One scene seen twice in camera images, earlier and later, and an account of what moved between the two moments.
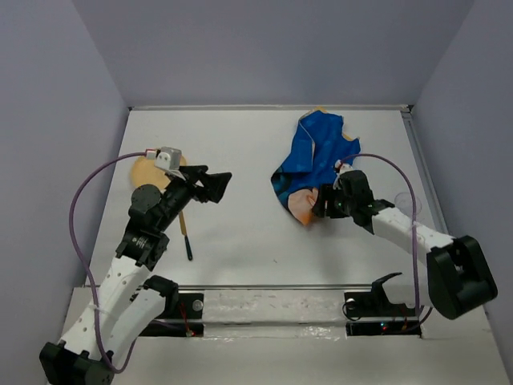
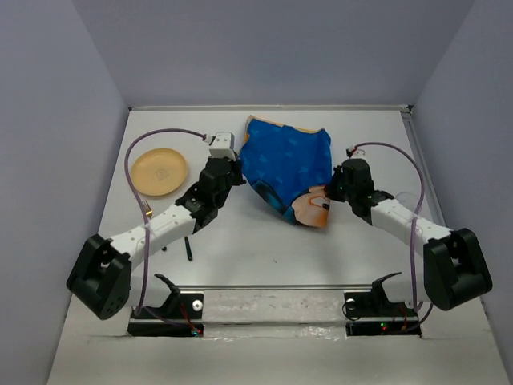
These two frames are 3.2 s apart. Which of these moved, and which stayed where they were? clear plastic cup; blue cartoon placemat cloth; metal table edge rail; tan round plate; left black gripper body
Moved: blue cartoon placemat cloth; left black gripper body
Stayed: tan round plate; metal table edge rail; clear plastic cup
